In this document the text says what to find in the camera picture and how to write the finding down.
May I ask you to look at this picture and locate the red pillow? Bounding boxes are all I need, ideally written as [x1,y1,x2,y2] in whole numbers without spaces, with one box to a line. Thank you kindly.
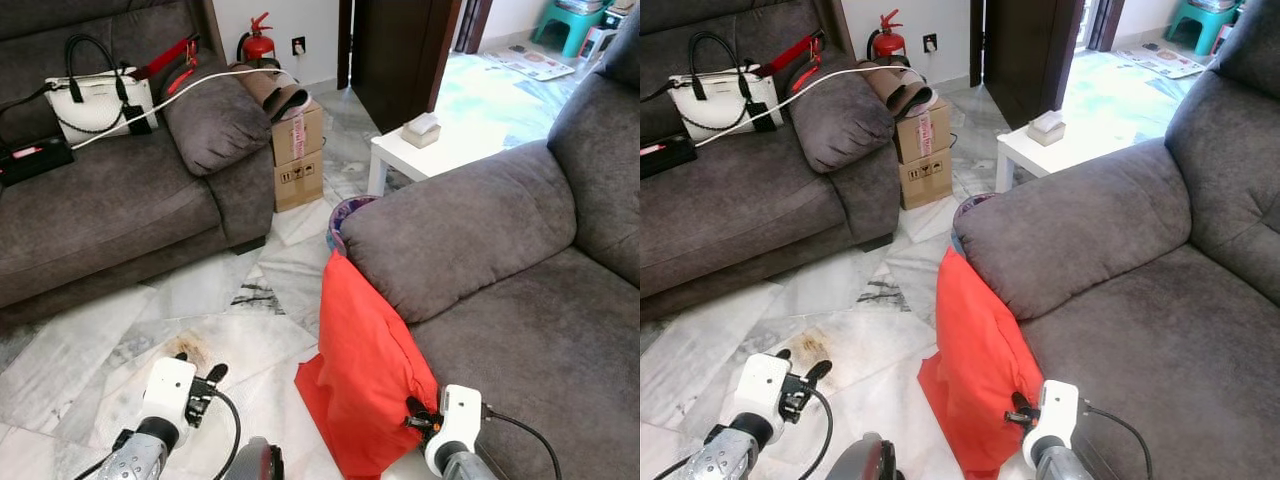
[295,250,442,480]
[917,246,1047,480]

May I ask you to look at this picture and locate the grey fabric sofa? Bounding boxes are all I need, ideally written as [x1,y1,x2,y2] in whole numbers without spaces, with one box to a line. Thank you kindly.
[952,0,1280,480]
[340,8,641,480]
[640,0,902,323]
[0,0,277,313]

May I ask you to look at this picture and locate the printed floor mat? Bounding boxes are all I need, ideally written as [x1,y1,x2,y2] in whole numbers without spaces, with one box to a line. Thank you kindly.
[1114,41,1208,80]
[484,44,578,82]

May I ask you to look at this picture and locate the cardboard box black symbols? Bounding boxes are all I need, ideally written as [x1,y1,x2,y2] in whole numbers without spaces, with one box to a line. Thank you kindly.
[274,155,327,214]
[897,150,954,212]

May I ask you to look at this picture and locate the black case red stripe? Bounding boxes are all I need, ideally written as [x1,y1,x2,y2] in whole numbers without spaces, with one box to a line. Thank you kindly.
[0,137,76,187]
[640,132,699,182]

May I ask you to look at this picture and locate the cardboard box red tape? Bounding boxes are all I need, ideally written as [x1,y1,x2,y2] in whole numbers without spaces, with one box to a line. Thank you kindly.
[894,96,952,166]
[271,99,327,168]

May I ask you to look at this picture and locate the white side table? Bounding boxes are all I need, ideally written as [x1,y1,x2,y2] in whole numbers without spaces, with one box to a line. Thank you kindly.
[994,120,1096,195]
[367,122,486,197]

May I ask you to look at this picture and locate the brown rolled mat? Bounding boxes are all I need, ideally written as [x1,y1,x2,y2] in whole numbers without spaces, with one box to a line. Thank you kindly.
[234,64,312,124]
[861,61,937,120]

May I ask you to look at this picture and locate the beige tissue box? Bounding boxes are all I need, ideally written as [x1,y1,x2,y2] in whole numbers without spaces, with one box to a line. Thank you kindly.
[401,111,444,150]
[1027,109,1070,149]

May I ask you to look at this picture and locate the red fire extinguisher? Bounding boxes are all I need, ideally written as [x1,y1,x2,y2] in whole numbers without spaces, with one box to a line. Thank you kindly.
[867,9,907,62]
[237,11,277,67]

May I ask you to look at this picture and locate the dark wooden door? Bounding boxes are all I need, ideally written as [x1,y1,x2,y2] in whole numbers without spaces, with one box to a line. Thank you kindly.
[349,0,462,132]
[984,0,1087,130]

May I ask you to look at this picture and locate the teal plastic stool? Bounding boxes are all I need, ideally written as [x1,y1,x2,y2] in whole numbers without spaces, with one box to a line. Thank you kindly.
[529,0,608,60]
[1164,0,1243,57]

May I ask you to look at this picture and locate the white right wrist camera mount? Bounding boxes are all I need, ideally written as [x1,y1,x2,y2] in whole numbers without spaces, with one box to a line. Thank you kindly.
[424,384,487,473]
[1021,379,1082,470]

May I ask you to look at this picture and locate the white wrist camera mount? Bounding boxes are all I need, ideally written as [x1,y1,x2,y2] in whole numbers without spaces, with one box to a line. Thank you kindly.
[139,356,199,427]
[1021,379,1082,470]
[424,384,487,473]
[732,351,794,422]

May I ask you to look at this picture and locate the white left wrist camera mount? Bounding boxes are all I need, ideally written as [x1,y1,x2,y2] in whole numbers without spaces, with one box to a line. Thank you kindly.
[732,351,794,422]
[139,356,199,427]

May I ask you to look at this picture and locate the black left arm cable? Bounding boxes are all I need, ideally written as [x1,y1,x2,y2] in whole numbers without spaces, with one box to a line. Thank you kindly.
[208,388,244,480]
[806,384,838,480]

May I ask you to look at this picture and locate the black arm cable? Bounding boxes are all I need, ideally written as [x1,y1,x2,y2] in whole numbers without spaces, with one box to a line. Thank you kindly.
[483,404,564,480]
[1079,401,1155,480]
[806,384,838,480]
[208,388,244,480]

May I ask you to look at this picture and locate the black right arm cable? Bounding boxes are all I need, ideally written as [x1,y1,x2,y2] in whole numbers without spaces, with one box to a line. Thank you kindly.
[1079,401,1155,480]
[483,404,564,480]

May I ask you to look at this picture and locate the white handbag black handles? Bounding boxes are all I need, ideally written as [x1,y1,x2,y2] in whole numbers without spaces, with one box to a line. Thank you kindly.
[667,30,787,142]
[44,34,161,147]

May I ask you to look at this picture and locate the white cable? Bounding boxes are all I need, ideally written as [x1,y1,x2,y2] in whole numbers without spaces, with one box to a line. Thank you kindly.
[70,67,288,151]
[694,64,917,149]

